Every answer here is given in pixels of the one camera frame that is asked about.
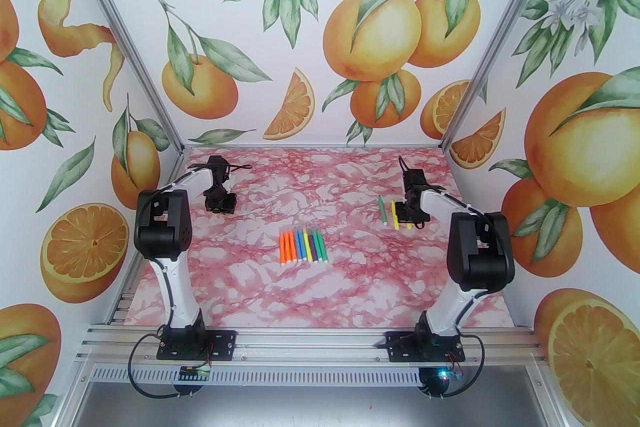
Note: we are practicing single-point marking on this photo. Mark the green marker pen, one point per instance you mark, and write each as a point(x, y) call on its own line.
point(317, 247)
point(383, 212)
point(323, 247)

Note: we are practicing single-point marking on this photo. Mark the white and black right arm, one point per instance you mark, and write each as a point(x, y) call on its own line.
point(480, 250)

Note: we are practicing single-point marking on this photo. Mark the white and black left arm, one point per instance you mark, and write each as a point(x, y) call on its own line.
point(162, 230)

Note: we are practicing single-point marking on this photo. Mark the small controller circuit board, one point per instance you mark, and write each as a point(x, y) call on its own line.
point(195, 373)
point(440, 377)

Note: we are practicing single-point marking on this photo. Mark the perforated metal strip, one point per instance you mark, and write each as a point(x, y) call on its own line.
point(310, 374)

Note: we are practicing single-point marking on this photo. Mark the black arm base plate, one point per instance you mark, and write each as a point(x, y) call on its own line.
point(222, 345)
point(400, 347)

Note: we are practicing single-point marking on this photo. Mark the aluminium frame rail with slots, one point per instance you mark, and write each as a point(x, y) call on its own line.
point(310, 340)

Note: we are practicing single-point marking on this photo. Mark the aluminium frame post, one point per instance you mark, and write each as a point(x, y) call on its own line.
point(125, 29)
point(505, 29)

